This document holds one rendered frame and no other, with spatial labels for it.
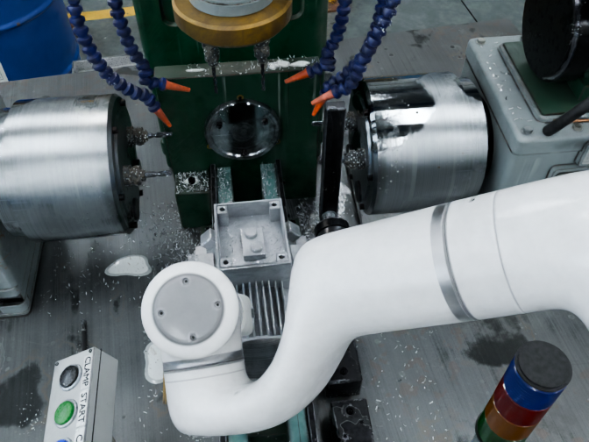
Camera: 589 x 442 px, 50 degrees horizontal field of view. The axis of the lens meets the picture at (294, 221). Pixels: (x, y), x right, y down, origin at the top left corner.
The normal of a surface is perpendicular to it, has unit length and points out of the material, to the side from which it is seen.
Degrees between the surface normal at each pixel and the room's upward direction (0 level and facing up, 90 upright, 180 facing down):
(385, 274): 49
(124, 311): 0
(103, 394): 62
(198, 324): 32
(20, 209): 73
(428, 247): 39
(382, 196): 88
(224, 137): 90
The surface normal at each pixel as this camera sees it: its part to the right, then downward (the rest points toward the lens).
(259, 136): 0.11, 0.76
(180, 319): 0.04, -0.15
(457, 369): 0.00, -0.65
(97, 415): 0.88, -0.37
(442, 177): 0.11, 0.59
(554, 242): -0.53, -0.07
